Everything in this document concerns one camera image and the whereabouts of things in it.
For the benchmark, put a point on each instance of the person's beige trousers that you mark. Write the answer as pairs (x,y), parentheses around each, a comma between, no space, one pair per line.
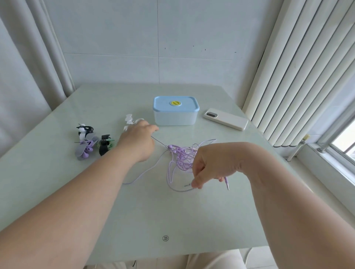
(222,260)

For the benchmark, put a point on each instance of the metal window frame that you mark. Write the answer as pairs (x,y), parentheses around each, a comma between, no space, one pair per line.
(332,135)

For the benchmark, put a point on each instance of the white curtain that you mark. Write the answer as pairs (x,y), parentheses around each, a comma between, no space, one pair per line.
(25,69)

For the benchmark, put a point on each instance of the person's left fingers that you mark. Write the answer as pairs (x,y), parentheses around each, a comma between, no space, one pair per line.
(152,128)

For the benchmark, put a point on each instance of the person's left forearm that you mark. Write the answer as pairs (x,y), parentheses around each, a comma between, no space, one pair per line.
(69,202)

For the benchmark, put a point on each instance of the person's right forearm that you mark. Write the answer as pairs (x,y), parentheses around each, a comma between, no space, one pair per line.
(299,210)

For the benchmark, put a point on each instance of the white vertical blinds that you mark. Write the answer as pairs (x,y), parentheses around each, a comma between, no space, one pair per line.
(299,63)

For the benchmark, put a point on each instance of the light blue box lid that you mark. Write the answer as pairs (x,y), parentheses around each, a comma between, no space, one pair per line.
(166,104)

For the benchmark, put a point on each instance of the person's right hand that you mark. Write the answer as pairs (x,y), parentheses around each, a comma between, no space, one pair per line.
(219,160)

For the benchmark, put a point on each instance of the person's right fingers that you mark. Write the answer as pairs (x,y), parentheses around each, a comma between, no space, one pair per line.
(198,177)

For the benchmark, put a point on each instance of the white window sill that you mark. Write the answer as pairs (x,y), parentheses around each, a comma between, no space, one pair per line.
(327,177)

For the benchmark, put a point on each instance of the person's left hand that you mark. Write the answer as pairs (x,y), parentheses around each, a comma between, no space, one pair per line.
(136,142)

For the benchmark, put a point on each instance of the translucent plastic storage box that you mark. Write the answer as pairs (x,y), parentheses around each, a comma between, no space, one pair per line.
(176,117)

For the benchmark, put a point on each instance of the white smartphone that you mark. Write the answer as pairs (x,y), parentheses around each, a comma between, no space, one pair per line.
(226,119)

